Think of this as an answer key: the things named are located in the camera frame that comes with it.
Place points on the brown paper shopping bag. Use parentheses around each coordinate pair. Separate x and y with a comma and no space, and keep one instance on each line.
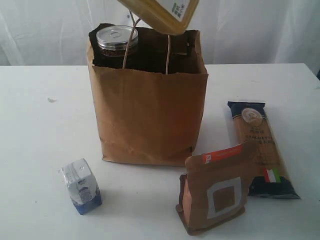
(149,106)

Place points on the dark can with pull-tab lid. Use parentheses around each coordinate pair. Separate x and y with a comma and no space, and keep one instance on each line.
(115,44)

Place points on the yellow grain bottle white cap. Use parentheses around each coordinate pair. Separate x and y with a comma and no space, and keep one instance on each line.
(169,17)

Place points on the brown kraft stand-up pouch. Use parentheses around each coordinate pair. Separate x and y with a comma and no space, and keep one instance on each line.
(215,187)

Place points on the small white blue carton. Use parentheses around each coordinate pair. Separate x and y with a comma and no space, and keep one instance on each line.
(82,186)

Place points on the spaghetti packet with Italian flag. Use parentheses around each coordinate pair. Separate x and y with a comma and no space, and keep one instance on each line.
(271,179)

